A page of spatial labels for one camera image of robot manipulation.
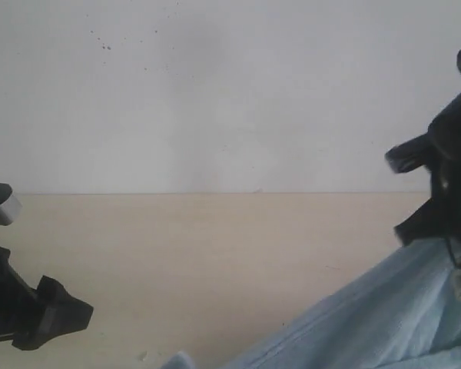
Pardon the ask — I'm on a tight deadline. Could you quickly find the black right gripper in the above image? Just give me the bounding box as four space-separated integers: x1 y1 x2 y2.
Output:
394 92 461 246

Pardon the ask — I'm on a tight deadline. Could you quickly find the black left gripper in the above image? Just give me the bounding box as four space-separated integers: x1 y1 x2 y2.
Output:
0 247 94 347

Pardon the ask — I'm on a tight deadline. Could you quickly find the light blue terry towel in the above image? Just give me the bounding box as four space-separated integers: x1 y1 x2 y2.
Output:
159 236 461 369

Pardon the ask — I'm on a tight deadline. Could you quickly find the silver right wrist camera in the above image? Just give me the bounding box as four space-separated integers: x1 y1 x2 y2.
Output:
384 135 437 174

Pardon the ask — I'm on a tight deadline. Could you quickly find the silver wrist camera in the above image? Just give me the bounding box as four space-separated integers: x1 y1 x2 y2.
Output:
384 135 437 174
0 183 22 226

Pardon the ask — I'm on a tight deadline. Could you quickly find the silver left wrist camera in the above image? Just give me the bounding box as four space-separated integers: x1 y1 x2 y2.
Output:
0 183 22 226

